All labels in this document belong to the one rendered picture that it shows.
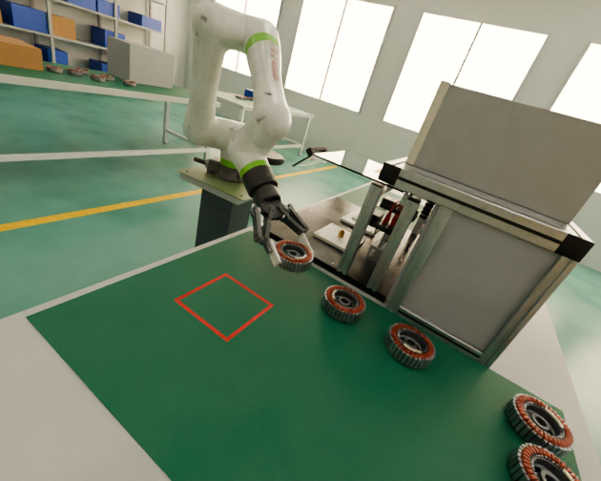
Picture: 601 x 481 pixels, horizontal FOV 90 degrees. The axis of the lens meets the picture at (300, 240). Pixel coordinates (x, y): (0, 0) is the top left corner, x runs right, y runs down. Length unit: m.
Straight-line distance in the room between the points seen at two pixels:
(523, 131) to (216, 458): 0.86
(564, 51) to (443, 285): 5.18
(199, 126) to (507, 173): 1.07
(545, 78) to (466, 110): 4.91
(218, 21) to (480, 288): 1.07
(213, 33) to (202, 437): 1.08
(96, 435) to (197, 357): 0.17
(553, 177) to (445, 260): 0.29
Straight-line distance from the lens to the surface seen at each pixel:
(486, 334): 0.89
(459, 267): 0.82
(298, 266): 0.78
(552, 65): 5.80
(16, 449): 0.57
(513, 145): 0.87
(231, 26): 1.19
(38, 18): 6.84
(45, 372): 0.63
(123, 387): 0.59
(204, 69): 1.24
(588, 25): 5.91
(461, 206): 0.77
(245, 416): 0.56
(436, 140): 0.87
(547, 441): 0.81
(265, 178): 0.85
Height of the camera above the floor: 1.23
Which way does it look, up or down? 27 degrees down
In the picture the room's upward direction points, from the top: 17 degrees clockwise
